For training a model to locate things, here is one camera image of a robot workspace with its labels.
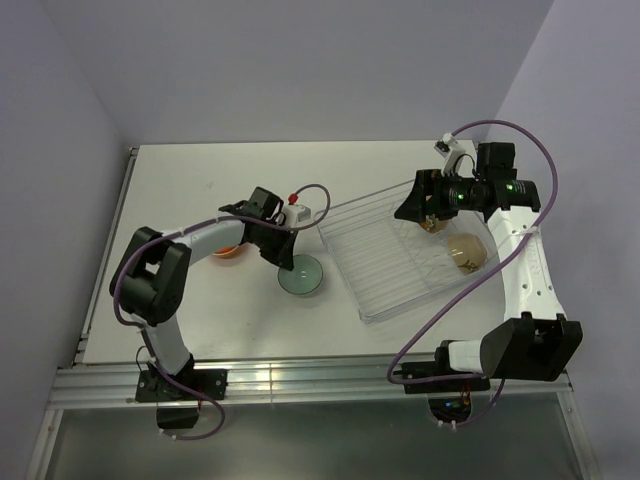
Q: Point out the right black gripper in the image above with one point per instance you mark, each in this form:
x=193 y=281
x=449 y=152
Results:
x=416 y=206

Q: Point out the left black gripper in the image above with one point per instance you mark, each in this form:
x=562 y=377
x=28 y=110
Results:
x=284 y=255

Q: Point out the pale green bowl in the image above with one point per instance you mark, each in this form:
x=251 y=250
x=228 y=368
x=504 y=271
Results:
x=304 y=278

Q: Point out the cream bowl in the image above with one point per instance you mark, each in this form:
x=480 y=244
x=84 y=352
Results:
x=467 y=251
x=433 y=225

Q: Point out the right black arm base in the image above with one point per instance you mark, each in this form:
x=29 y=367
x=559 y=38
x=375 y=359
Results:
x=437 y=377

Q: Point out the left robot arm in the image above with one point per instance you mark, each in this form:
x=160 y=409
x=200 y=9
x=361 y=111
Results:
x=149 y=283

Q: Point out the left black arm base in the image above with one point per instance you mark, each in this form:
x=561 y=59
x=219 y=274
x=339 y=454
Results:
x=179 y=401

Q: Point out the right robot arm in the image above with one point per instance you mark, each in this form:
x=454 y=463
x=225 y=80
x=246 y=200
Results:
x=536 y=340

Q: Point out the clear plastic dish rack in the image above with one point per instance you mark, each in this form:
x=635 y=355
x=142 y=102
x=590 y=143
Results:
x=391 y=266

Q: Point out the orange bowl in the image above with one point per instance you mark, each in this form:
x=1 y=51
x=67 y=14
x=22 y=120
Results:
x=228 y=252

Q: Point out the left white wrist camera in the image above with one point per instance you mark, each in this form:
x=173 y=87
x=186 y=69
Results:
x=297 y=216

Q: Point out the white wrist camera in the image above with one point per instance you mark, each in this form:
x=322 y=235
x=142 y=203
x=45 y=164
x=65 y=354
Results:
x=297 y=216
x=451 y=151

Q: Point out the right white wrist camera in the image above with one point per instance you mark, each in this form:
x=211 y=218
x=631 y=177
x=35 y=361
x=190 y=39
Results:
x=451 y=151

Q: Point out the aluminium rail frame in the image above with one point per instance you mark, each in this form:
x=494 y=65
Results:
x=307 y=396

